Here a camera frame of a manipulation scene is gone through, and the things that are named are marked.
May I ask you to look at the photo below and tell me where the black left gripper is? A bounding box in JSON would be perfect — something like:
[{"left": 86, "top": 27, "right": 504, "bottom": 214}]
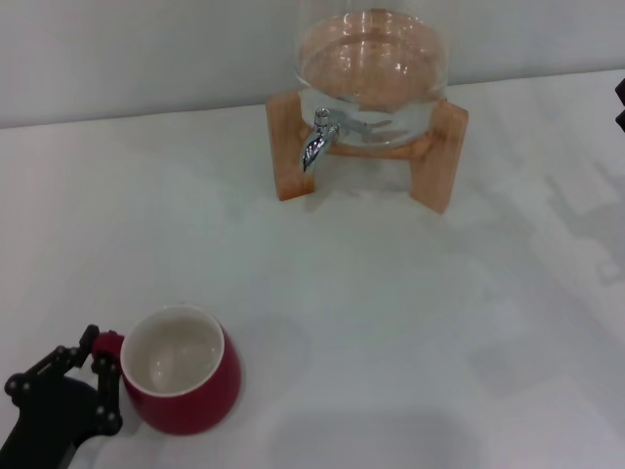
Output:
[{"left": 0, "top": 324, "right": 123, "bottom": 469}]

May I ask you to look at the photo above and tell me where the red ceramic cup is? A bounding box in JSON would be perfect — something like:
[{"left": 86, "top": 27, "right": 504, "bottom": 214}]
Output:
[{"left": 92, "top": 303, "right": 243, "bottom": 436}]

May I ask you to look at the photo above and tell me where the chrome faucet tap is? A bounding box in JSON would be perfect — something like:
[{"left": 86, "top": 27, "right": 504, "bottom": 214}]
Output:
[{"left": 298, "top": 107, "right": 372, "bottom": 173}]

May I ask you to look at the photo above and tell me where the glass water dispenser jar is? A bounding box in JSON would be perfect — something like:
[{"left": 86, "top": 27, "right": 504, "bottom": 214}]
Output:
[{"left": 292, "top": 0, "right": 451, "bottom": 149}]

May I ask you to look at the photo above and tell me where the wooden dispenser stand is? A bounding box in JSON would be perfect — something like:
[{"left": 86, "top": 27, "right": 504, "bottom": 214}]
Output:
[{"left": 266, "top": 90, "right": 470, "bottom": 215}]

